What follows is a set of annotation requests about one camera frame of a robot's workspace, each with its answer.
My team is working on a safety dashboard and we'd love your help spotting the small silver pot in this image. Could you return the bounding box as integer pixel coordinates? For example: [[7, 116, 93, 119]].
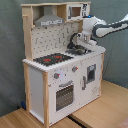
[[75, 49, 87, 55]]

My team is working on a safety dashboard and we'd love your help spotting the grey sink basin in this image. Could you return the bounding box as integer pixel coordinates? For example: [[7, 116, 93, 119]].
[[65, 46, 96, 57]]

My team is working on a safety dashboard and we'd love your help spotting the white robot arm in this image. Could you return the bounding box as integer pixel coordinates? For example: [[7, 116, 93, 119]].
[[77, 14, 128, 51]]

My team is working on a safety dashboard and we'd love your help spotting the black stovetop with red burners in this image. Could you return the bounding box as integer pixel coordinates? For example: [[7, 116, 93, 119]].
[[34, 53, 70, 66]]

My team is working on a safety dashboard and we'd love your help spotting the oven door with window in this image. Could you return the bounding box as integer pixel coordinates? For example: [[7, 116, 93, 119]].
[[56, 84, 74, 111]]

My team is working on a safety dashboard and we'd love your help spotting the black curved faucet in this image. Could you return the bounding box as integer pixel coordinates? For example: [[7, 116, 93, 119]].
[[67, 33, 82, 49]]

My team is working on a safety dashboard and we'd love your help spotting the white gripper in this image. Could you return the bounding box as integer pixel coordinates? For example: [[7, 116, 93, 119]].
[[77, 33, 97, 50]]

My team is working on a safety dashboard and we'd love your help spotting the grey ice dispenser panel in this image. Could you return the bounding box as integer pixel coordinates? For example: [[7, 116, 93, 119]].
[[87, 65, 96, 83]]

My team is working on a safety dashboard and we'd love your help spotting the grey cabinet door handle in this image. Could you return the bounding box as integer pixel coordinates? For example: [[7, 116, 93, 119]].
[[82, 76, 86, 90]]

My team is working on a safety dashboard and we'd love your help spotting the white wooden toy kitchen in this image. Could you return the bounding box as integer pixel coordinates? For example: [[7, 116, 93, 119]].
[[22, 2, 105, 127]]

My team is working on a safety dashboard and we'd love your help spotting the red stove knob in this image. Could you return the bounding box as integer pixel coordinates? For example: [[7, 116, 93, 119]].
[[54, 73, 60, 79], [72, 66, 78, 72]]

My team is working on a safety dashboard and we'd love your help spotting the left red stove knob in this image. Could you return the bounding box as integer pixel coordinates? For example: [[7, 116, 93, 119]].
[[54, 73, 60, 79]]

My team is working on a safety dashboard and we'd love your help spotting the right red stove knob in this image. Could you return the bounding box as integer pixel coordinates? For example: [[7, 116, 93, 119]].
[[72, 66, 78, 72]]

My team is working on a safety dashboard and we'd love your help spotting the grey range hood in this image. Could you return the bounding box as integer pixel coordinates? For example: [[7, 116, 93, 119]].
[[35, 5, 64, 27]]

